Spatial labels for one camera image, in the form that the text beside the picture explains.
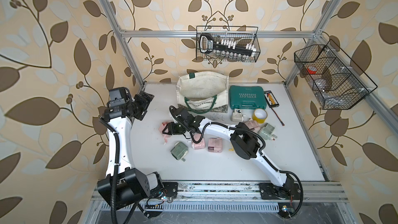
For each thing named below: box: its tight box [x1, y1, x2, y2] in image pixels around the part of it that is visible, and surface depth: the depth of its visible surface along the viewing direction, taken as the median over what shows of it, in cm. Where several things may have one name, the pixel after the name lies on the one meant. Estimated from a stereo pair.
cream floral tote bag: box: [176, 71, 229, 115], surface depth 100 cm
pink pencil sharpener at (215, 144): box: [207, 136, 223, 153], surface depth 86 cm
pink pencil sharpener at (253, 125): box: [244, 119, 261, 134], surface depth 94 cm
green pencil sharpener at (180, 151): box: [170, 141, 189, 162], surface depth 84 cm
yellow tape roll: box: [251, 108, 268, 124], surface depth 103 cm
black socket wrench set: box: [199, 32, 257, 62], surface depth 86 cm
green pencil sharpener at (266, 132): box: [258, 122, 278, 141], surface depth 91 cm
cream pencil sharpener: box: [231, 108, 247, 123], surface depth 100 cm
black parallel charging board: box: [263, 90, 280, 108], surface depth 110 cm
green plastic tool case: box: [229, 85, 267, 110], surface depth 107 cm
